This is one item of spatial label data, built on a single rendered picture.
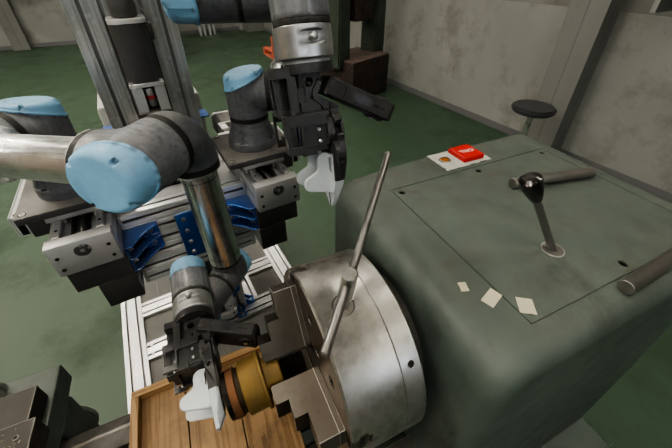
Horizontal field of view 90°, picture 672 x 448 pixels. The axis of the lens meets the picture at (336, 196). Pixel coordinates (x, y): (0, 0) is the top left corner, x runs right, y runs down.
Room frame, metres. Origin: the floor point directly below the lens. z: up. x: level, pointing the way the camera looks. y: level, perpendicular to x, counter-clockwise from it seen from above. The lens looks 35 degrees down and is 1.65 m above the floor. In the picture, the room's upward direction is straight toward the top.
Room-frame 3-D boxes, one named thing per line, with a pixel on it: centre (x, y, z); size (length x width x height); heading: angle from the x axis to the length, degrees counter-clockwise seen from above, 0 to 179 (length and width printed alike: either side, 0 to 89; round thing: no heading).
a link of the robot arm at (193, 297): (0.41, 0.28, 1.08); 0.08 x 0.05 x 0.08; 115
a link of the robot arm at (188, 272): (0.48, 0.32, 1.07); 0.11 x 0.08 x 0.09; 25
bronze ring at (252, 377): (0.27, 0.13, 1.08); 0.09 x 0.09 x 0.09; 25
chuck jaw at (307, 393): (0.22, 0.03, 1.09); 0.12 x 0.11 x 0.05; 25
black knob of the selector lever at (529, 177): (0.40, -0.28, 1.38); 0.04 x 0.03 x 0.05; 115
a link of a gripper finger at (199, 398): (0.24, 0.21, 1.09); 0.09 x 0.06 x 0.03; 25
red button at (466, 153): (0.73, -0.32, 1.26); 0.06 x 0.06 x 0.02; 25
